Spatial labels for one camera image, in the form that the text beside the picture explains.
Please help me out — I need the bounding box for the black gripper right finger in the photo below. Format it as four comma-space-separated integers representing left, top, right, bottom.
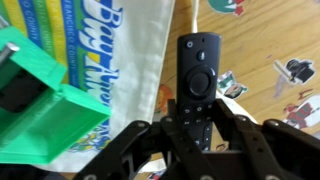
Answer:
199, 99, 320, 180

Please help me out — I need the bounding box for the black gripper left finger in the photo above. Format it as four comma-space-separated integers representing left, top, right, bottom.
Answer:
73, 99, 217, 180

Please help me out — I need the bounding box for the black remote control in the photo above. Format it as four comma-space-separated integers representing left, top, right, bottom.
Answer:
176, 32, 221, 151

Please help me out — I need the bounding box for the red santa sticker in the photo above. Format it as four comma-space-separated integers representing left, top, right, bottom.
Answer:
284, 95, 320, 129

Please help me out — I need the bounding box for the black figure sticker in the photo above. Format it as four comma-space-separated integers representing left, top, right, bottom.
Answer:
273, 58, 316, 85

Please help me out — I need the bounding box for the green white sticker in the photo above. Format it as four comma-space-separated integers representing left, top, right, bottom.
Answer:
217, 71, 248, 99

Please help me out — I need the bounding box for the white printed tote bag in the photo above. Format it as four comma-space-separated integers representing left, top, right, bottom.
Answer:
0, 0, 176, 173

